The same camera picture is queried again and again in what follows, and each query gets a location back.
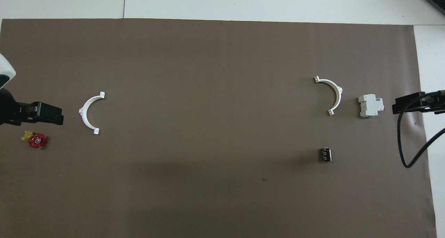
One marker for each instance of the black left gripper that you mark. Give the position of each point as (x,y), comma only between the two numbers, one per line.
(10,111)

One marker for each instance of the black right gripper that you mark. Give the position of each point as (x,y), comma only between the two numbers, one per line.
(434,104)

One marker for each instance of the white half pipe clamp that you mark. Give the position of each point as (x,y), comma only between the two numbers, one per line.
(338,95)
(84,109)

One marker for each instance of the white circuit breaker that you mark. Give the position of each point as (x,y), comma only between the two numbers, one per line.
(370,106)

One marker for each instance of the black cylindrical capacitor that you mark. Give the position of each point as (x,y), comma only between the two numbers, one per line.
(325,154)

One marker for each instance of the brown paper table mat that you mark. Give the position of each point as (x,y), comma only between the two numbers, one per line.
(222,92)

